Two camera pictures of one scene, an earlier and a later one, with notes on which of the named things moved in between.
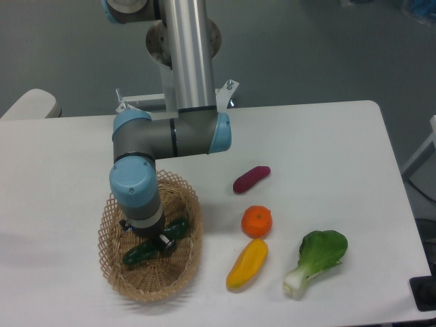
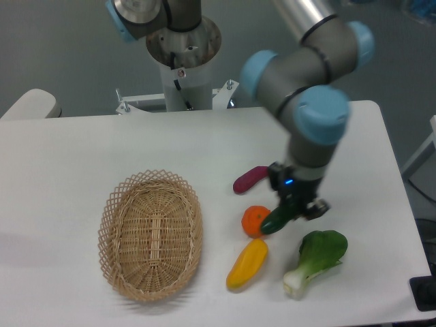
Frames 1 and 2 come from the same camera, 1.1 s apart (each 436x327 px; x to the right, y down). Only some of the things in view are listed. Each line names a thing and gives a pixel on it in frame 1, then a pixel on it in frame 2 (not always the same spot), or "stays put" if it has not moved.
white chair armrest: x=36 y=103 stays put
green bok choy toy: x=319 y=252 stays put
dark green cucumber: x=145 y=251 -> x=278 y=217
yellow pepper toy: x=248 y=262 stays put
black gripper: x=153 y=231 -> x=295 y=193
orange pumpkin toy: x=257 y=221 stays put
